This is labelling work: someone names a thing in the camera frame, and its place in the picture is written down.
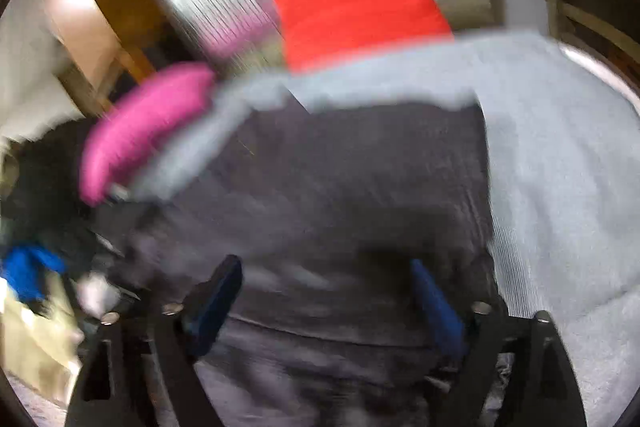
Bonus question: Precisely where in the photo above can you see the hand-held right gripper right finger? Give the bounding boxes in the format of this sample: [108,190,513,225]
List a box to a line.
[410,258,588,427]

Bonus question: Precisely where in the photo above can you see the blue cloth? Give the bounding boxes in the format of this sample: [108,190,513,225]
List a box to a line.
[0,244,67,303]

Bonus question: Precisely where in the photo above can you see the beige cloth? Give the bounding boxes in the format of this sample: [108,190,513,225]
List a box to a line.
[0,277,86,408]

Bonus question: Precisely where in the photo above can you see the dark grey quilted jacket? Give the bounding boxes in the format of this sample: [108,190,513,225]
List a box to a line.
[95,99,506,427]

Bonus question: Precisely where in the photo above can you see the pink pillow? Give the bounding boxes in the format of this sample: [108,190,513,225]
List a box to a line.
[80,63,216,208]

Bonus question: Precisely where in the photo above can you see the red pillow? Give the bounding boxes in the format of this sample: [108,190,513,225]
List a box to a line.
[270,0,456,70]

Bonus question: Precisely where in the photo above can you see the light grey blanket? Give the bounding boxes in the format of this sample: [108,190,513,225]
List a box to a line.
[130,29,640,427]

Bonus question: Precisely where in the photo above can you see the pile of black clothes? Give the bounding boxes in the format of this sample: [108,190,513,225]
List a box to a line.
[0,117,116,258]

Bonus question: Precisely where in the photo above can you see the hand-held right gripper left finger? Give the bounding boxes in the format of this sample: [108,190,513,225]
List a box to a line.
[65,254,246,427]

